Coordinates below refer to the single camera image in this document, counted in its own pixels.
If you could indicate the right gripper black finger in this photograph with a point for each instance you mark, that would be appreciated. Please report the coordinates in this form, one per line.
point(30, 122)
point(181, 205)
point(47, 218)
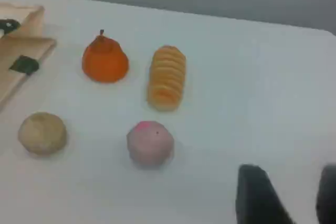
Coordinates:
point(328, 197)
point(256, 197)

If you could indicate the pink toy peach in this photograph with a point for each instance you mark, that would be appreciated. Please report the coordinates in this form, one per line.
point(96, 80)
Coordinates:
point(149, 142)

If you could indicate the ridged golden bread loaf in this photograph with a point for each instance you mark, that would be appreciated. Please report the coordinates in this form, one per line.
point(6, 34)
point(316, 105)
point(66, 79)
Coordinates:
point(166, 77)

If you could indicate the orange toy pear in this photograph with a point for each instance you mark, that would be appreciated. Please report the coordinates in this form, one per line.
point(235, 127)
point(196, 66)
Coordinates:
point(105, 64)

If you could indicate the tan round toy fruit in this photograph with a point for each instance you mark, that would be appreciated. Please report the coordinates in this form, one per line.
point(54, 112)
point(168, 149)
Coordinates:
point(42, 134)

